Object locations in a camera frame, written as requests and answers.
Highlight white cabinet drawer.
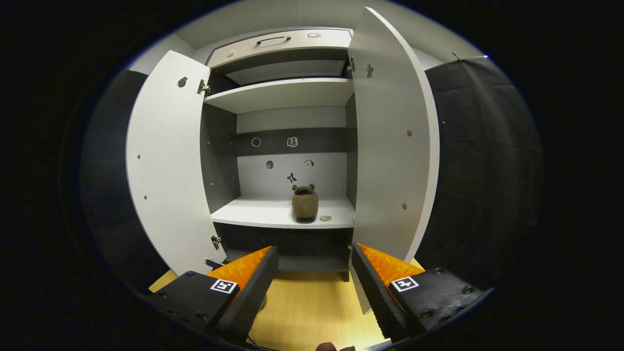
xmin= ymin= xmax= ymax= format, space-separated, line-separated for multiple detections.
xmin=206 ymin=28 xmax=353 ymax=69

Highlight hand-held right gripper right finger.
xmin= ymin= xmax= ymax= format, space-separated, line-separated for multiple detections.
xmin=351 ymin=243 xmax=486 ymax=343

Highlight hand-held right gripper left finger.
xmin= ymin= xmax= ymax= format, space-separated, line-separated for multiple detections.
xmin=146 ymin=246 xmax=279 ymax=344

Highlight brown fuzzy shoe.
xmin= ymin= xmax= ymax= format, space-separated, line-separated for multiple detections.
xmin=292 ymin=184 xmax=319 ymax=221

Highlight black backdrop cloth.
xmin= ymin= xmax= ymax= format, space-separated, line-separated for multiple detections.
xmin=80 ymin=55 xmax=544 ymax=293

